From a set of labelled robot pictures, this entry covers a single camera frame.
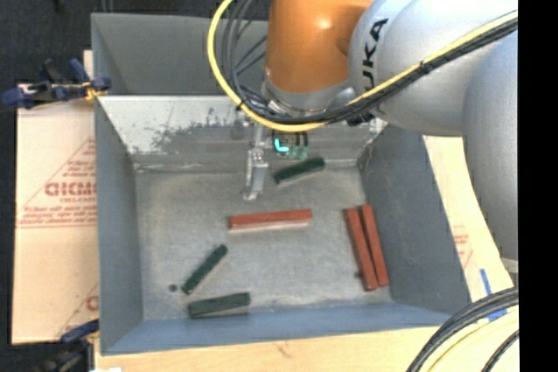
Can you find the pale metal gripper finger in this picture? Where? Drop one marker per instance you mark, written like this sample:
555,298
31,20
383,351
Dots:
250,178
261,176

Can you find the grey metal bin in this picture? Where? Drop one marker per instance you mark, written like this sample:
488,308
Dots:
287,261

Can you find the red-brown flat block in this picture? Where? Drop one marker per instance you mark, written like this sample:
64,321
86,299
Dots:
360,250
376,246
270,220

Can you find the dark green flat block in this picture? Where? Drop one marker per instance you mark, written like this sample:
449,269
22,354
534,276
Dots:
219,304
205,269
299,170

